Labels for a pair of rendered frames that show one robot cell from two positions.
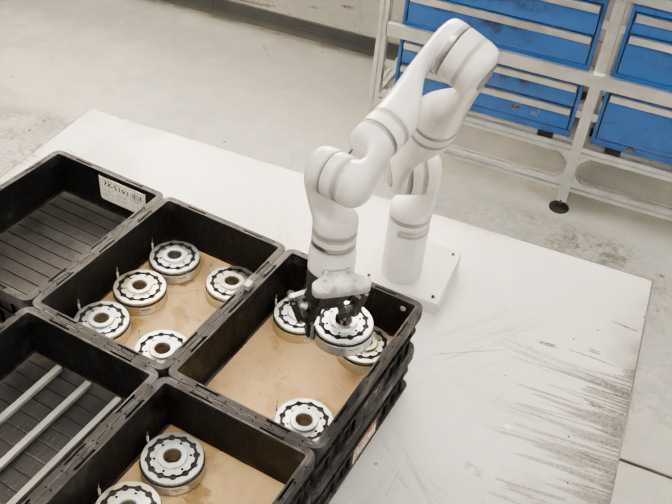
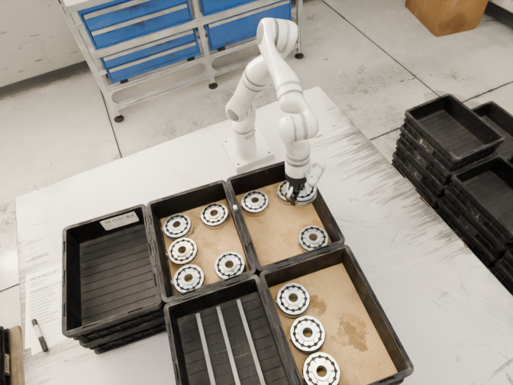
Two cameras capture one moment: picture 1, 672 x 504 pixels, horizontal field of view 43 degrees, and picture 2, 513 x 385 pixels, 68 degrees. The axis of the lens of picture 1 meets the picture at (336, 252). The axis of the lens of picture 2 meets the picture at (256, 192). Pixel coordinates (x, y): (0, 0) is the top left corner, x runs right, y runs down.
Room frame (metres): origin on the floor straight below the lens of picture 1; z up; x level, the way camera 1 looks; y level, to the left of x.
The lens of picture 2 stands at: (0.52, 0.54, 2.00)
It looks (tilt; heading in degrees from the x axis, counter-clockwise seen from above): 53 degrees down; 324
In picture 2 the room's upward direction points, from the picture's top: 8 degrees counter-clockwise
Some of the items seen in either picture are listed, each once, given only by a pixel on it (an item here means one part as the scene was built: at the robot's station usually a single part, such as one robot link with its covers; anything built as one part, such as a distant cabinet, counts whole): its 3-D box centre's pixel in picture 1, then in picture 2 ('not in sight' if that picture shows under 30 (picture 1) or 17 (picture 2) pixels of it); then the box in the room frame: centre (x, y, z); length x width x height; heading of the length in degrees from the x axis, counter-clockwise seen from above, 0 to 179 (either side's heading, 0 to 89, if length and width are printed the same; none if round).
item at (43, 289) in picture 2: not in sight; (54, 302); (1.50, 0.82, 0.70); 0.33 x 0.23 x 0.01; 161
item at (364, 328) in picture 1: (343, 322); (301, 188); (1.04, -0.02, 1.00); 0.10 x 0.10 x 0.01
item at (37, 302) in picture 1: (165, 277); (198, 236); (1.19, 0.31, 0.92); 0.40 x 0.30 x 0.02; 155
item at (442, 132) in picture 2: not in sight; (440, 153); (0.97, -1.08, 0.37); 0.40 x 0.30 x 0.45; 161
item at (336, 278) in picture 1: (335, 257); (303, 163); (1.01, 0.00, 1.17); 0.11 x 0.09 x 0.06; 18
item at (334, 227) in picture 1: (332, 197); (294, 139); (1.03, 0.01, 1.27); 0.09 x 0.07 x 0.15; 56
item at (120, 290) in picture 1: (139, 287); (182, 250); (1.22, 0.37, 0.86); 0.10 x 0.10 x 0.01
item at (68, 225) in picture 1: (48, 241); (115, 270); (1.32, 0.59, 0.87); 0.40 x 0.30 x 0.11; 155
